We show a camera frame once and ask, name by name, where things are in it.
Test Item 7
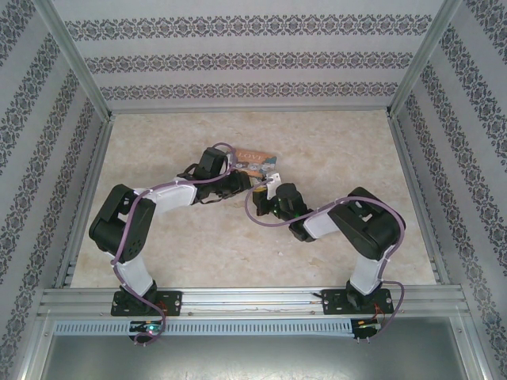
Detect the small circuit board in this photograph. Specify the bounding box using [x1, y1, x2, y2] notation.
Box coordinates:
[353, 317, 381, 340]

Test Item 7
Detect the grey metal sheet panel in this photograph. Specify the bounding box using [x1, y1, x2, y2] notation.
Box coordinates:
[37, 316, 490, 380]

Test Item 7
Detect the circuit board with green light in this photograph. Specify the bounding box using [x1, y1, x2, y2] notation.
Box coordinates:
[128, 319, 166, 338]

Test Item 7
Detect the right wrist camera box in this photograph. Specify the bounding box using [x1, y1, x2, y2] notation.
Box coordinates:
[265, 172, 283, 200]

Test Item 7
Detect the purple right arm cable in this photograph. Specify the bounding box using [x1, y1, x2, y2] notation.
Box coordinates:
[245, 177, 407, 337]

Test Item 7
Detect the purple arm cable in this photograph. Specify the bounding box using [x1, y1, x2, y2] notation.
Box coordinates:
[245, 177, 407, 337]
[111, 142, 238, 348]

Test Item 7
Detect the aluminium mounting rail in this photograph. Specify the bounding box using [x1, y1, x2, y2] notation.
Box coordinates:
[37, 287, 471, 320]

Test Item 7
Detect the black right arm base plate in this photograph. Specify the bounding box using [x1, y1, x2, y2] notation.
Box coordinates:
[318, 289, 395, 317]

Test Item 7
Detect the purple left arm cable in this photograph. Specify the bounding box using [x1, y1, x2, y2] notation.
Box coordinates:
[111, 142, 238, 348]

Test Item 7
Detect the aluminium table side rail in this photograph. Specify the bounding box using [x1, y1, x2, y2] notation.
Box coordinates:
[386, 110, 451, 286]
[53, 114, 114, 288]

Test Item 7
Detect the slotted grey cable duct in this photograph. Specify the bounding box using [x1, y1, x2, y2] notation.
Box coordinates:
[53, 319, 356, 336]

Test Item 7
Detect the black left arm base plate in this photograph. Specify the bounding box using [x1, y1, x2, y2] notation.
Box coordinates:
[110, 291, 183, 317]

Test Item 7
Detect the aluminium frame corner post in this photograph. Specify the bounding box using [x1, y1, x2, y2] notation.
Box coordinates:
[34, 0, 114, 120]
[387, 0, 464, 116]

